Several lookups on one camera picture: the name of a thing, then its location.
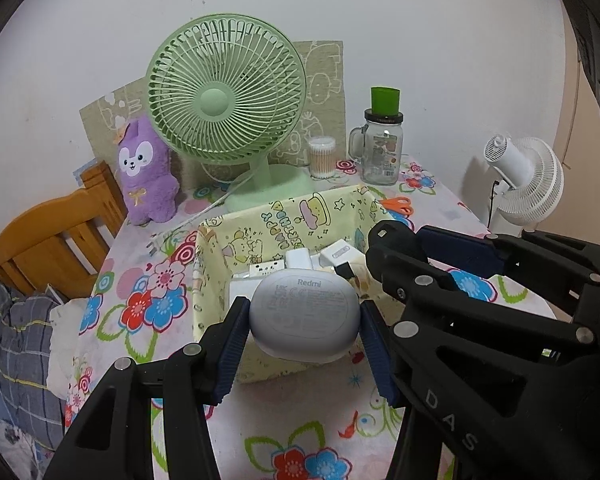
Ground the white fan power cable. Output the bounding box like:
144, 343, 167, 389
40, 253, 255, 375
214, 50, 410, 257
147, 167, 261, 256

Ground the white tall charger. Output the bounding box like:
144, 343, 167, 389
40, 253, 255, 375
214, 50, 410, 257
284, 247, 313, 270

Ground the wooden chair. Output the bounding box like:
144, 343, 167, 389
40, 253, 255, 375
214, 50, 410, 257
0, 162, 128, 299

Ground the glass jar green lid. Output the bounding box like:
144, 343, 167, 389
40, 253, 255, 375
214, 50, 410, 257
349, 87, 404, 185

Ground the white remote control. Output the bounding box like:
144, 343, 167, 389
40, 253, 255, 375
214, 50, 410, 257
249, 259, 286, 278

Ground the cotton swab container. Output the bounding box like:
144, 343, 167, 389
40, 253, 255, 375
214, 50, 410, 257
308, 136, 337, 179

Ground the plaid grey bedding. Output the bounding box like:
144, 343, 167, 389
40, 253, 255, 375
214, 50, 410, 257
0, 282, 65, 452

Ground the white earbuds case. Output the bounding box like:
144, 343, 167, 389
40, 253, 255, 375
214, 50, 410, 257
249, 269, 361, 364

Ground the yellow patterned fabric box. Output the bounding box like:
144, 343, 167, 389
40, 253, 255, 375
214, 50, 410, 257
190, 184, 406, 385

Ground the purple plush toy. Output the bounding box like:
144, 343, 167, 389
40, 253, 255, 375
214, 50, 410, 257
117, 115, 180, 226

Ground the beige cartoon placemat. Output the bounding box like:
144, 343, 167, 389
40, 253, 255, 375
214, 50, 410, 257
80, 40, 347, 191

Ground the white box pack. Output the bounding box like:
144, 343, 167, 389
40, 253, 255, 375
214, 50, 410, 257
226, 275, 262, 308

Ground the floral tablecloth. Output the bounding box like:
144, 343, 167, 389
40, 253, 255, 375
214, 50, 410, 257
65, 157, 486, 479

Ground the green desk fan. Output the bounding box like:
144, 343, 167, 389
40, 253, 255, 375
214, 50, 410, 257
145, 13, 314, 211

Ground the white square charger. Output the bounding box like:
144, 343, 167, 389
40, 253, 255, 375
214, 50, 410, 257
318, 240, 365, 268

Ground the beige door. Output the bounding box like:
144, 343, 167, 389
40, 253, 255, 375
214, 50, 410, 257
540, 18, 600, 244

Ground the white standing fan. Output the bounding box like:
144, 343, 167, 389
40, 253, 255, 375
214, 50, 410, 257
460, 133, 565, 235

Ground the cream bear compact mirror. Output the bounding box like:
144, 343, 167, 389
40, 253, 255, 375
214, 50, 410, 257
335, 261, 370, 297

